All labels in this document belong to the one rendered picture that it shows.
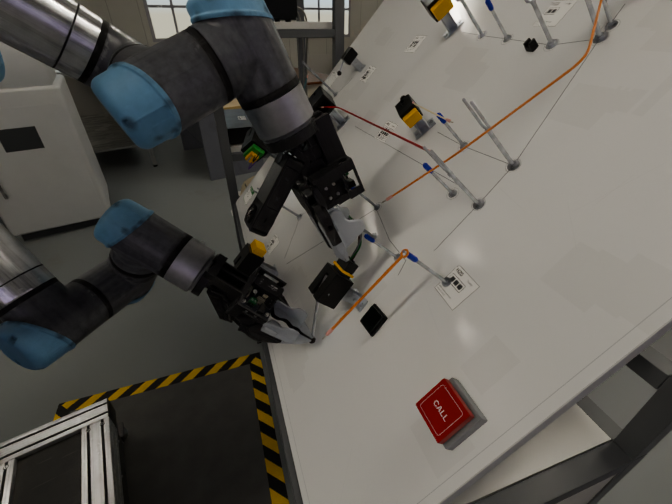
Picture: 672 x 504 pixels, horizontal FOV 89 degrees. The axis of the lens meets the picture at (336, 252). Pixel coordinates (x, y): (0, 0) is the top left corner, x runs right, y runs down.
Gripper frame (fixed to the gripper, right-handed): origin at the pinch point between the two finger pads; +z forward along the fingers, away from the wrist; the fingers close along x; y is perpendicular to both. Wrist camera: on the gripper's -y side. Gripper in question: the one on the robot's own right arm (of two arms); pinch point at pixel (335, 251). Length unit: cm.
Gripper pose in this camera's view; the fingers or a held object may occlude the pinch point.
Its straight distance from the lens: 54.3
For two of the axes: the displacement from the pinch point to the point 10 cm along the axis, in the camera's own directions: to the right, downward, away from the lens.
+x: -3.9, -4.5, 8.1
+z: 3.9, 7.1, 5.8
